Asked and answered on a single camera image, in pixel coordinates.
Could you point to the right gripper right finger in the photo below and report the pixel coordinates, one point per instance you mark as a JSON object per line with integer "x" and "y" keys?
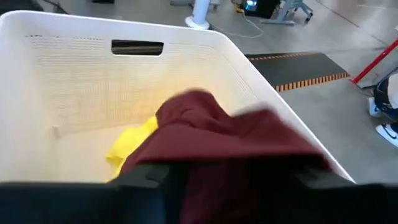
{"x": 326, "y": 180}

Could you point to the person's leg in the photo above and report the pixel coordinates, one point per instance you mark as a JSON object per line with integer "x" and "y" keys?
{"x": 387, "y": 96}

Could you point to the grey desk leg frame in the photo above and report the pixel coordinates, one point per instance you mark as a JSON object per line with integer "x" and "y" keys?
{"x": 286, "y": 14}

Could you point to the black orange-striped floor mat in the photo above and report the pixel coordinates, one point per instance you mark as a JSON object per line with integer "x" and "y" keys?
{"x": 295, "y": 67}

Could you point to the white plastic laundry basket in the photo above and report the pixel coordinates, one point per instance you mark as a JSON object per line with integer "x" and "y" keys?
{"x": 77, "y": 93}

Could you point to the person's shoe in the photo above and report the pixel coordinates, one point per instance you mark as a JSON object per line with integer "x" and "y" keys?
{"x": 387, "y": 133}
{"x": 374, "y": 108}

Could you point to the maroon garment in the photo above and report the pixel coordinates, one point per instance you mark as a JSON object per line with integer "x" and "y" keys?
{"x": 217, "y": 140}

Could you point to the yellow shirt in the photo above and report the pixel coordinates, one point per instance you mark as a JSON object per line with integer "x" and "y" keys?
{"x": 130, "y": 146}

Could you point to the red bar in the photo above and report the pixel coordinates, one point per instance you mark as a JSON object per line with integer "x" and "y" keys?
{"x": 373, "y": 62}

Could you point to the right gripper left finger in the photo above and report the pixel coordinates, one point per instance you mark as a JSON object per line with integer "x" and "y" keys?
{"x": 143, "y": 175}

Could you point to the black box with light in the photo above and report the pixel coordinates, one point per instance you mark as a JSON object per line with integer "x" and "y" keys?
{"x": 262, "y": 7}

